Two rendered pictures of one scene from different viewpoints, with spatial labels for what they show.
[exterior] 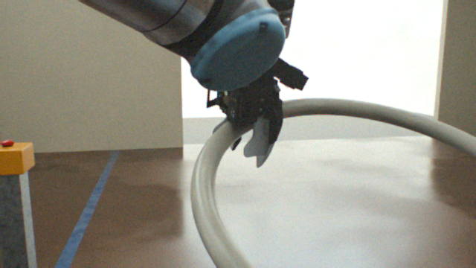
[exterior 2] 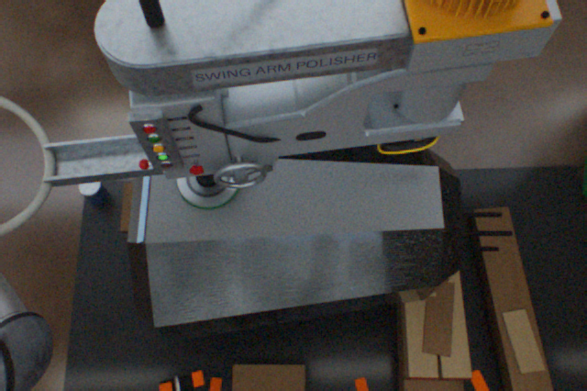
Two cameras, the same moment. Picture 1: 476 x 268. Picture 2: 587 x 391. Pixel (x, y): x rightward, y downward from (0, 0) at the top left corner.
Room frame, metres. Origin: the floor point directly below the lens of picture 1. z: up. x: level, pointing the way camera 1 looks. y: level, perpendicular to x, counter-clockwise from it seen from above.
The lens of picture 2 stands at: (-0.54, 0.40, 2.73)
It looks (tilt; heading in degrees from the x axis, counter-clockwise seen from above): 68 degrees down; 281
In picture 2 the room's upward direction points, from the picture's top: 3 degrees counter-clockwise
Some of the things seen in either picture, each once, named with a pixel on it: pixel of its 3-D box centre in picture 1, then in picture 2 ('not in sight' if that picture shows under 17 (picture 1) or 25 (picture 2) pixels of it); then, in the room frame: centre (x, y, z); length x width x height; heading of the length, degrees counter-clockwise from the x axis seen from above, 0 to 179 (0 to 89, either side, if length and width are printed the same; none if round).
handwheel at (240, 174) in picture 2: not in sight; (238, 164); (-0.29, -0.28, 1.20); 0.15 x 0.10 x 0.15; 15
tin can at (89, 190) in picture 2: not in sight; (94, 190); (0.56, -0.55, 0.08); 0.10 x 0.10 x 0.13
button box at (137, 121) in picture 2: not in sight; (158, 142); (-0.10, -0.24, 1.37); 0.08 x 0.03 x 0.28; 15
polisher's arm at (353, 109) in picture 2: not in sight; (331, 100); (-0.52, -0.45, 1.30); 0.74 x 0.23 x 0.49; 15
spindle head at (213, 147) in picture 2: not in sight; (215, 106); (-0.22, -0.38, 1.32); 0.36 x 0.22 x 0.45; 15
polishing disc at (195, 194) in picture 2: not in sight; (208, 177); (-0.14, -0.36, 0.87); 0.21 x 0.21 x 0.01
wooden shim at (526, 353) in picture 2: not in sight; (522, 340); (-1.42, -0.11, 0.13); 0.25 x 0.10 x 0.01; 108
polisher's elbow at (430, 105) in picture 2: not in sight; (429, 75); (-0.77, -0.54, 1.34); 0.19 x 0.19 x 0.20
